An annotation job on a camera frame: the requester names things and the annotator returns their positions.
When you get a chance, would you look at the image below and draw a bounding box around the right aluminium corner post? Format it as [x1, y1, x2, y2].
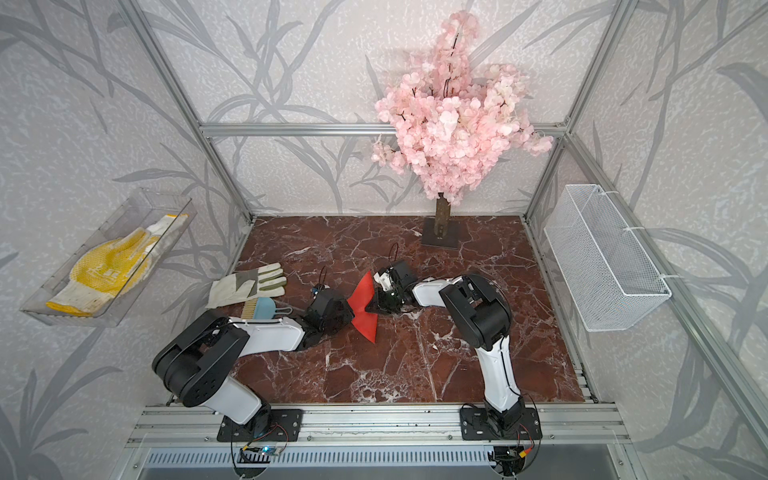
[523, 0, 638, 224]

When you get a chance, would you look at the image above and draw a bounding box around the white wire mesh basket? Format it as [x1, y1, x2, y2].
[544, 184, 672, 332]

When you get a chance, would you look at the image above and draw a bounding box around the light blue straw brush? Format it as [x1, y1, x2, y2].
[241, 297, 293, 320]

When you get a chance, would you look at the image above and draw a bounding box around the clear plastic wall tray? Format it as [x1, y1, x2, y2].
[20, 188, 197, 327]

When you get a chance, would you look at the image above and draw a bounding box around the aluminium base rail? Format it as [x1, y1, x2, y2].
[126, 403, 631, 448]

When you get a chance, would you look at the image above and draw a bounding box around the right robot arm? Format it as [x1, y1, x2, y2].
[369, 260, 525, 428]

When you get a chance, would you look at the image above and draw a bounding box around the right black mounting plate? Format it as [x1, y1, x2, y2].
[459, 404, 543, 441]

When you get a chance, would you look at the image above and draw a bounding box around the left circuit board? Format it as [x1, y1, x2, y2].
[237, 444, 287, 464]

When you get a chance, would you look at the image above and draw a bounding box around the aluminium frame corner post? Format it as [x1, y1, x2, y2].
[118, 0, 253, 224]

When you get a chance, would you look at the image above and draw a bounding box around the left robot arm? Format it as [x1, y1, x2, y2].
[152, 289, 355, 425]

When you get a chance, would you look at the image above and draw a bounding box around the black mounting plate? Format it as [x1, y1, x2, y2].
[459, 404, 543, 441]
[216, 409, 303, 443]

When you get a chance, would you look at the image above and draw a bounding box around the pink cherry blossom tree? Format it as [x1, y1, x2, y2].
[372, 10, 553, 247]

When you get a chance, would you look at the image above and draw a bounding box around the white grey work glove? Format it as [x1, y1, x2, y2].
[206, 263, 287, 309]

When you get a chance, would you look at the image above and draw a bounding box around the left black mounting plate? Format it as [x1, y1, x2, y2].
[216, 409, 303, 443]

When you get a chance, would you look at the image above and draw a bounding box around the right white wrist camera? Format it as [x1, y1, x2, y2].
[373, 271, 393, 292]

